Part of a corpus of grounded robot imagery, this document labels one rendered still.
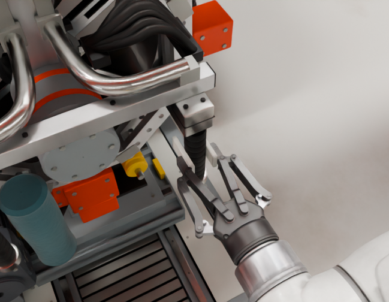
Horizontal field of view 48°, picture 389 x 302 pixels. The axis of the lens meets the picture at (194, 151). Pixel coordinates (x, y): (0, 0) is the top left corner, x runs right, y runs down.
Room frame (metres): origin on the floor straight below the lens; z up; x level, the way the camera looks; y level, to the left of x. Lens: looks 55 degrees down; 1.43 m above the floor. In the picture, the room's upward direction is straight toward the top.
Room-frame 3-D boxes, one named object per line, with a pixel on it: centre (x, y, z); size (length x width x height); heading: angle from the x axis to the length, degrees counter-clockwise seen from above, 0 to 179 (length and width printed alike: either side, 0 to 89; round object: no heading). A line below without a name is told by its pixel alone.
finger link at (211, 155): (0.43, -0.02, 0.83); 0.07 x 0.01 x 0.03; 27
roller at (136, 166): (0.69, 0.20, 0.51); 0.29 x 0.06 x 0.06; 27
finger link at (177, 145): (0.41, 0.02, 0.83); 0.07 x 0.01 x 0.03; 27
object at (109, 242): (0.70, 0.33, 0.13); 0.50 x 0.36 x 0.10; 117
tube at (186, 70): (0.49, 0.11, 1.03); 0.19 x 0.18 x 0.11; 27
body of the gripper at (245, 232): (0.28, -0.07, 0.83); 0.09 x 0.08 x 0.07; 27
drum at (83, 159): (0.49, 0.22, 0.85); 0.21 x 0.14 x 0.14; 27
